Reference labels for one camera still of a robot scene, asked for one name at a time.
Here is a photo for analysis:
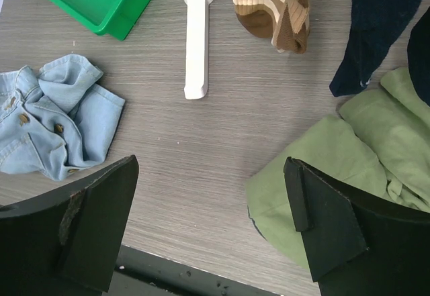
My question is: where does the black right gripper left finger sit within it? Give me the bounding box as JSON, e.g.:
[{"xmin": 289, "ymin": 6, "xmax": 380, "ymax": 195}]
[{"xmin": 1, "ymin": 155, "xmax": 139, "ymax": 295}]

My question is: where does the navy cream cuff sock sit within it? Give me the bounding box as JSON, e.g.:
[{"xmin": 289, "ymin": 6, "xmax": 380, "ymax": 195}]
[{"xmin": 329, "ymin": 0, "xmax": 422, "ymax": 97}]

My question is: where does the green crumpled garment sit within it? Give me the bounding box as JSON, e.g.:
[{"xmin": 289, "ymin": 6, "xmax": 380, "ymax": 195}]
[{"xmin": 245, "ymin": 68, "xmax": 429, "ymax": 268}]

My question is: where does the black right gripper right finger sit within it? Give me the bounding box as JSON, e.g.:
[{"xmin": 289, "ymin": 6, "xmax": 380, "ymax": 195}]
[{"xmin": 284, "ymin": 158, "xmax": 429, "ymax": 295}]

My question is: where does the brown striped sock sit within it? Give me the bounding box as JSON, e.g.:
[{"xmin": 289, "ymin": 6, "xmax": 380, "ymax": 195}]
[
  {"xmin": 232, "ymin": 0, "xmax": 285, "ymax": 38},
  {"xmin": 271, "ymin": 0, "xmax": 310, "ymax": 54}
]

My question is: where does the white metal drying rack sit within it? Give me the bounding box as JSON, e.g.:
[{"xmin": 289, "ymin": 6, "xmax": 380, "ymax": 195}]
[{"xmin": 184, "ymin": 0, "xmax": 214, "ymax": 100}]

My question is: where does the light blue denim shirt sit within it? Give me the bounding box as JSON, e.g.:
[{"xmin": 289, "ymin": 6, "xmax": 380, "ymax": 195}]
[{"xmin": 1, "ymin": 54, "xmax": 125, "ymax": 181}]

